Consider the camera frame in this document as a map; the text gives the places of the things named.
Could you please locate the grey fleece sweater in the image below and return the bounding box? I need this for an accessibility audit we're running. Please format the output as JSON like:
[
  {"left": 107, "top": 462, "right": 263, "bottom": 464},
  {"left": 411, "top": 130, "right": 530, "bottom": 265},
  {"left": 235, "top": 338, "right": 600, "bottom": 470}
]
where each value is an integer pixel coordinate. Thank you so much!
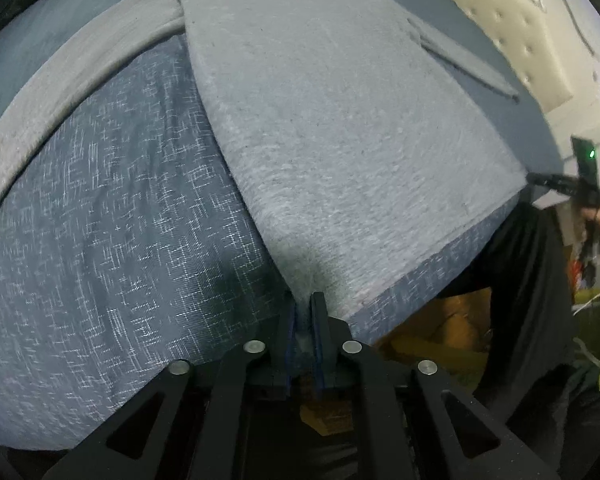
[{"left": 0, "top": 0, "right": 526, "bottom": 320}]

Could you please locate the cream tufted headboard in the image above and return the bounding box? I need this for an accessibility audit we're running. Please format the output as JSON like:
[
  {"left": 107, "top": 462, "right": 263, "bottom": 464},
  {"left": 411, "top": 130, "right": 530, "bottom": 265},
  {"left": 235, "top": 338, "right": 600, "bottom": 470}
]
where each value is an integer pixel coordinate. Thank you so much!
[{"left": 452, "top": 0, "right": 600, "bottom": 175}]

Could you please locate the blue patterned bedsheet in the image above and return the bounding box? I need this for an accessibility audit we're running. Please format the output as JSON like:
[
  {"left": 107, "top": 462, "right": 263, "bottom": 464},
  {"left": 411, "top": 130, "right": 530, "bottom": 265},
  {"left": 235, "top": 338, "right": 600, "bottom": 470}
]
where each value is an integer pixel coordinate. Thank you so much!
[{"left": 0, "top": 0, "right": 562, "bottom": 450}]

